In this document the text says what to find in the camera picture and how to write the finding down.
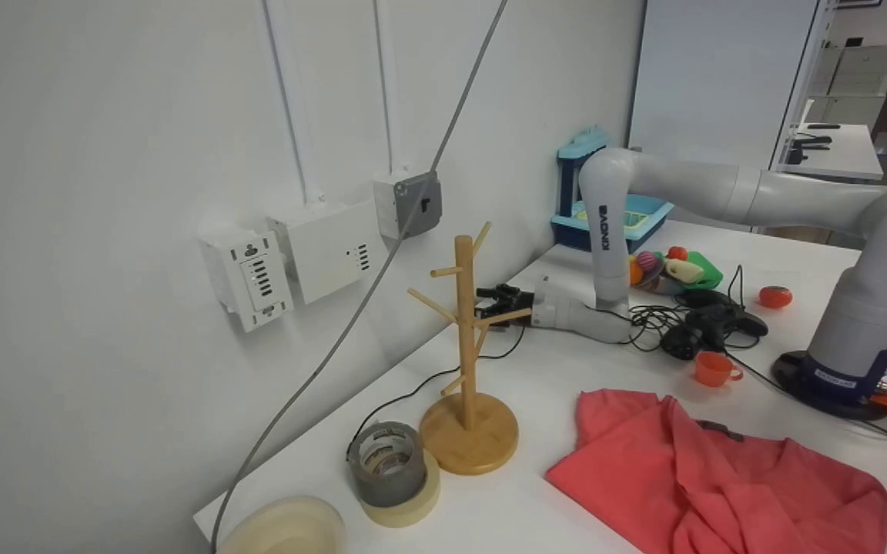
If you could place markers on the orange plastic cup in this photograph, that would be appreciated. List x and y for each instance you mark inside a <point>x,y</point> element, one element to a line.
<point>715,372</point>

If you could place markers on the black power strip plug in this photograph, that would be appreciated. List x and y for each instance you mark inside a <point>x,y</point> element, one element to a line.
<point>505,305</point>

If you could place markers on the coral red cloth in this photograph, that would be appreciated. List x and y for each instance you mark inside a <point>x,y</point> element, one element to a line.
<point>674,484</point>

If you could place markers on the grey wall junction box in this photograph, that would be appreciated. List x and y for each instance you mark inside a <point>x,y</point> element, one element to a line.
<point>408,206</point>

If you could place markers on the blue plastic rack tray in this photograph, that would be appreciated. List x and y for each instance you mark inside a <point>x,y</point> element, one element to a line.
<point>642,218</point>

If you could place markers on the blue black robot base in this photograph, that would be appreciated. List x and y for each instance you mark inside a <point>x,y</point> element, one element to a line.
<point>831,391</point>

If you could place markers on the black cable bundle device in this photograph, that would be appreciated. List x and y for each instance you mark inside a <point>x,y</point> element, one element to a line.
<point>710,324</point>

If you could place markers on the grey duct tape roll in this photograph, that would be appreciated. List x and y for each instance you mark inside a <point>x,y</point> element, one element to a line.
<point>388,464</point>

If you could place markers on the background white desk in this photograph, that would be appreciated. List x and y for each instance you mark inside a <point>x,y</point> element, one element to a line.
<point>841,151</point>

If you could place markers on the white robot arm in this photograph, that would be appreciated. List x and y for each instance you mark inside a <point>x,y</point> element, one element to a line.
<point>854,324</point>

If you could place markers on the white wall socket box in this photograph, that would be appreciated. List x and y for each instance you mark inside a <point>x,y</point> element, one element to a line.
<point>248,276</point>

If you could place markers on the green toy food container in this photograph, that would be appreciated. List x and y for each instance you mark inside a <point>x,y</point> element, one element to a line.
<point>674,272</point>

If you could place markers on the cream plastic bowl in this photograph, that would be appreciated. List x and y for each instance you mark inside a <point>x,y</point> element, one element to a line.
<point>292,529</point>

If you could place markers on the cream masking tape roll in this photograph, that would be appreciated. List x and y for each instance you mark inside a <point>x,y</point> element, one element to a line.
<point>413,509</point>

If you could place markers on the red round toy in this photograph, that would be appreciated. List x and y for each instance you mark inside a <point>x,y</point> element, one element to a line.
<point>776,296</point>

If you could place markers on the wooden mug tree stand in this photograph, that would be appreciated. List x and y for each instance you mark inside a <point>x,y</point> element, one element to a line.
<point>469,431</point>

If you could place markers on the white wall junction box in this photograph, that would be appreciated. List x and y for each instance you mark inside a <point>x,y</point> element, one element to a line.
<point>327,247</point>

